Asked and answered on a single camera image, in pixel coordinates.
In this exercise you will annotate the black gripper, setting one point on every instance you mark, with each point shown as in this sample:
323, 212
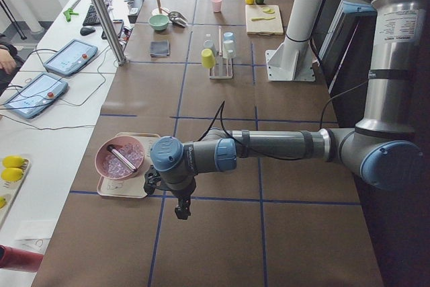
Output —
181, 197

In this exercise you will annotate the pink cup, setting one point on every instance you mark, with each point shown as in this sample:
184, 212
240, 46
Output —
216, 6

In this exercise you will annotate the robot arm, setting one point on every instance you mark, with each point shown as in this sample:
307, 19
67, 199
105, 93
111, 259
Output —
378, 148

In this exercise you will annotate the yellow cup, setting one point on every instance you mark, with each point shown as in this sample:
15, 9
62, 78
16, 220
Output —
207, 58

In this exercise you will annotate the grey white cup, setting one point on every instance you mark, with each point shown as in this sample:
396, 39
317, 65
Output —
209, 44

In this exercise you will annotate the pink bowl with ice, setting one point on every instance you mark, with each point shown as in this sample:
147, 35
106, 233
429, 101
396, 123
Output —
110, 166

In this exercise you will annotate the grey folded cloth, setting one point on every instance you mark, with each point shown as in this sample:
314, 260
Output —
159, 48

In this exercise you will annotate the cream tray with fruit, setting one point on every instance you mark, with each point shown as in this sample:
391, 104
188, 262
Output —
9, 190

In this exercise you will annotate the red bottle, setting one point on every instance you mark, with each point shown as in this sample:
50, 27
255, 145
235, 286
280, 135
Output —
20, 260

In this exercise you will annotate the yellow fruit on tray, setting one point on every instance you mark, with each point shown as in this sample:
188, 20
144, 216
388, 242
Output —
13, 161

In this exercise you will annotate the near teach pendant tablet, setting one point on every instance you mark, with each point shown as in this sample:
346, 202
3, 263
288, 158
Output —
36, 96

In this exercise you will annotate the teach pendant tablet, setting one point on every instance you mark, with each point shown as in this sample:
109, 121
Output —
71, 58
36, 96

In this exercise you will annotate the far teach pendant tablet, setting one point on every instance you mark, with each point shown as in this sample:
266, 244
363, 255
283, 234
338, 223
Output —
71, 58

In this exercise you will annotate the mint green bowl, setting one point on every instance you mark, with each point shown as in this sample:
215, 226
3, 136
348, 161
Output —
159, 22

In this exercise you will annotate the metal scoop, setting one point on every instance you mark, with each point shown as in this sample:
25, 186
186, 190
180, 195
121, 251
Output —
178, 19

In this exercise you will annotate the black computer mouse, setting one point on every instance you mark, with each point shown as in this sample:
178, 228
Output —
85, 31

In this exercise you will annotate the wooden cutting board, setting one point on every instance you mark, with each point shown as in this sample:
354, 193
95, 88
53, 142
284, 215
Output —
270, 27

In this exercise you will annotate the yellow plastic knife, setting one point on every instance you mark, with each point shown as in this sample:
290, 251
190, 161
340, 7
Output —
256, 19

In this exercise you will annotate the black keyboard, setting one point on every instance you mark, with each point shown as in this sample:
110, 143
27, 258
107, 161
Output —
91, 18

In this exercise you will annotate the person at desk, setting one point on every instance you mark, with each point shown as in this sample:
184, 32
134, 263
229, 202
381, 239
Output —
11, 62

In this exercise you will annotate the green clamp tool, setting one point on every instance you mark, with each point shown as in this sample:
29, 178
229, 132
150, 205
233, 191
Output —
69, 13

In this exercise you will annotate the metal pink handled tool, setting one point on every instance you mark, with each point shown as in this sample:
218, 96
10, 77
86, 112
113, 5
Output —
121, 158

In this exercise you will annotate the white wire cup rack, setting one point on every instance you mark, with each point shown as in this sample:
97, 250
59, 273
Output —
223, 67

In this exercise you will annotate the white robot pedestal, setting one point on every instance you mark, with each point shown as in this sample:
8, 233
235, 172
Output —
292, 60

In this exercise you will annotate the aluminium frame post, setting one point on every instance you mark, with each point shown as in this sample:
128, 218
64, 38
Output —
110, 33

